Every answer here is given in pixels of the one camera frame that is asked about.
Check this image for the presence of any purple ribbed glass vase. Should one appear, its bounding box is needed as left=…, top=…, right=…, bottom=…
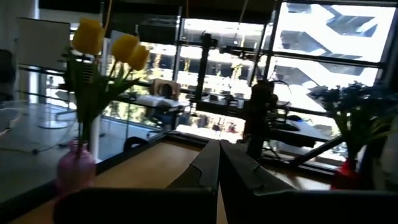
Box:
left=56, top=139, right=97, bottom=197

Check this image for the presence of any yellow artificial tulip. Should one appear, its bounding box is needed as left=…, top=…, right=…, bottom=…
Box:
left=63, top=17, right=105, bottom=147
left=83, top=33, right=140, bottom=147
left=86, top=45, right=150, bottom=147

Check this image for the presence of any black office chair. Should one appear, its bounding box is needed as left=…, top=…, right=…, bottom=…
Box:
left=0, top=49, right=16, bottom=100

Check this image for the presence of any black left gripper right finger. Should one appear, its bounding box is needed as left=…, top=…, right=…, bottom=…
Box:
left=220, top=139, right=398, bottom=224

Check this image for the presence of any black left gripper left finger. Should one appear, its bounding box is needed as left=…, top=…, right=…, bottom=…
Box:
left=52, top=139, right=221, bottom=224

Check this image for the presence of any red vase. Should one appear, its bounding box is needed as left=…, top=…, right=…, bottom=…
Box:
left=330, top=157, right=361, bottom=190

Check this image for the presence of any white board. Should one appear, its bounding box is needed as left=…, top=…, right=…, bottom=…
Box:
left=17, top=17, right=71, bottom=71

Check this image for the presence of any brown cardboard box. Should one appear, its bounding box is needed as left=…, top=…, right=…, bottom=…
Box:
left=149, top=78, right=181, bottom=100

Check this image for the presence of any black frame handle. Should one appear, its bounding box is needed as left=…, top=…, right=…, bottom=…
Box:
left=123, top=136, right=149, bottom=152

